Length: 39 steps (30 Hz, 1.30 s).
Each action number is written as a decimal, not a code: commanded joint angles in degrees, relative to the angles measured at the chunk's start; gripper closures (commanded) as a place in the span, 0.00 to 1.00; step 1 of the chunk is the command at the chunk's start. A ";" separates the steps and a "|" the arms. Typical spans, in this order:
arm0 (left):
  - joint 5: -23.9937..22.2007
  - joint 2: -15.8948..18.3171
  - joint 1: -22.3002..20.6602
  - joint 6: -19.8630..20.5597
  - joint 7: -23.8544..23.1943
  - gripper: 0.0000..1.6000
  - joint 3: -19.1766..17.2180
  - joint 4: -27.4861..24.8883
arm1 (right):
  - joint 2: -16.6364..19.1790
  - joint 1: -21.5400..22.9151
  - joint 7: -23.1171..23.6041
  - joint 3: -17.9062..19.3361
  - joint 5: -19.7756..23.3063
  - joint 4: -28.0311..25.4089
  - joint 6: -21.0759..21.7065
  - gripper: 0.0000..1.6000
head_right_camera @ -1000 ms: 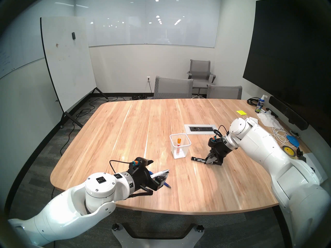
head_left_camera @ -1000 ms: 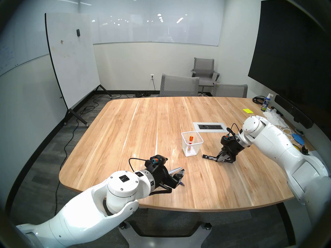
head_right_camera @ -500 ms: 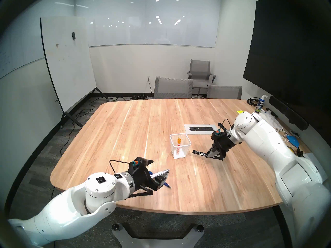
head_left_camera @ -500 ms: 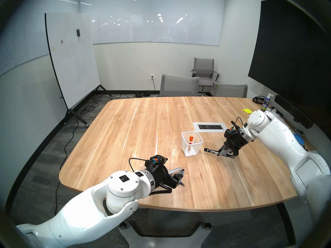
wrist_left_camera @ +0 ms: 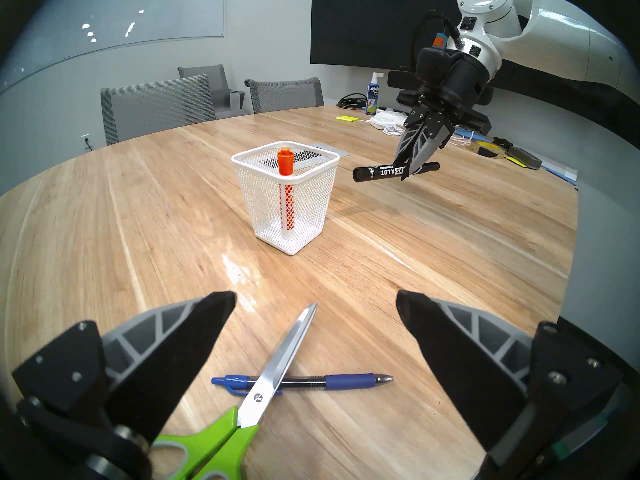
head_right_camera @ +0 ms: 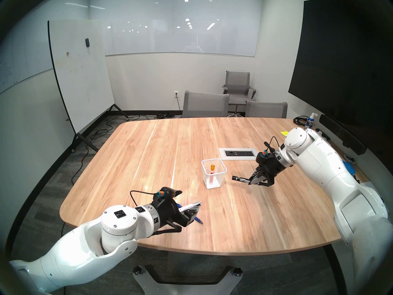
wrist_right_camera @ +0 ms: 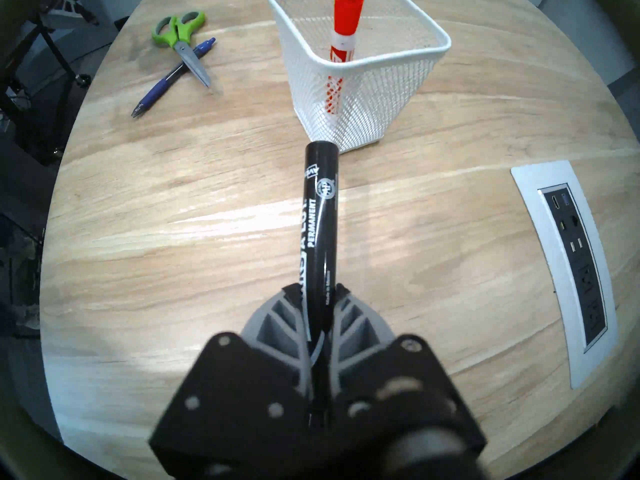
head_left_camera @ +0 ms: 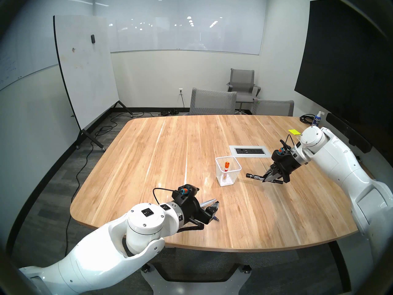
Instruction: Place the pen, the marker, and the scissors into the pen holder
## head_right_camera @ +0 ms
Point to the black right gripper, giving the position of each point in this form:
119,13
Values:
273,167

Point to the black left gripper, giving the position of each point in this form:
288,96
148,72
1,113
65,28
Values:
167,213

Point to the black permanent marker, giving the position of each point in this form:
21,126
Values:
241,179

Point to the orange white dry-erase marker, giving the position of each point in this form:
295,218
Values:
212,168

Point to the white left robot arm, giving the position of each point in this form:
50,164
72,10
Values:
76,251

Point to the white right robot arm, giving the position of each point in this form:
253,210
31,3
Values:
331,174

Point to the white mesh pen holder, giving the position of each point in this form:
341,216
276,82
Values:
219,182

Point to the grey table power outlet panel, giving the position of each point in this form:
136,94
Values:
236,153

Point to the grey mesh-back chair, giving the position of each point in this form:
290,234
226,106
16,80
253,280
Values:
205,105
267,110

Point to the whiteboard cleaner spray bottle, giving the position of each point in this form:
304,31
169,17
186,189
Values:
310,122

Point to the blue flat plastic object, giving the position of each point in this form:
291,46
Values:
349,167

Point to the black video sound bar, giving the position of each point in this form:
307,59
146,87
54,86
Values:
340,133

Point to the grey armrest swivel chair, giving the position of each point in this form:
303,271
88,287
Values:
238,82

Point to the rolling whiteboard on stand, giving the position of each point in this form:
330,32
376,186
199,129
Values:
79,76

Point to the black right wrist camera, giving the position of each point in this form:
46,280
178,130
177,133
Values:
262,157

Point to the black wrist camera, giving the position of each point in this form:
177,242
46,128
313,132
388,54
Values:
170,193
262,157

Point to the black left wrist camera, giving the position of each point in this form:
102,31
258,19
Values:
170,193

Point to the large black wall screen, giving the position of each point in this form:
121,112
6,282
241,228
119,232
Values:
337,67

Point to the wall mounted glass whiteboard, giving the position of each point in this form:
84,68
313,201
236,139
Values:
184,36

